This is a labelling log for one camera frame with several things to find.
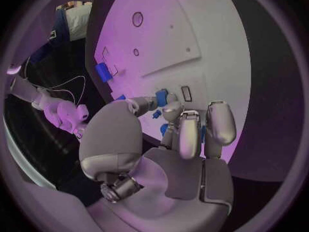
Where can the blue cylinder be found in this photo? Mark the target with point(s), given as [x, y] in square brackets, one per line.
[164, 129]

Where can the small blue block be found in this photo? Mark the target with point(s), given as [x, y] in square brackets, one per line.
[121, 97]

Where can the blue plug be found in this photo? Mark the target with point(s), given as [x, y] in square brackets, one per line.
[161, 98]

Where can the white task board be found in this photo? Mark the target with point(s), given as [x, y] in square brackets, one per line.
[164, 42]

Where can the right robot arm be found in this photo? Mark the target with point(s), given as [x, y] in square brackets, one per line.
[24, 90]

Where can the small blue peg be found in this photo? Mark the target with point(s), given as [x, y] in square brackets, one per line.
[156, 114]

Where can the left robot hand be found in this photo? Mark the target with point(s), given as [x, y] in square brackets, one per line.
[169, 177]

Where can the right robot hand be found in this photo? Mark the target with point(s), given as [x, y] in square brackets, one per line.
[65, 116]

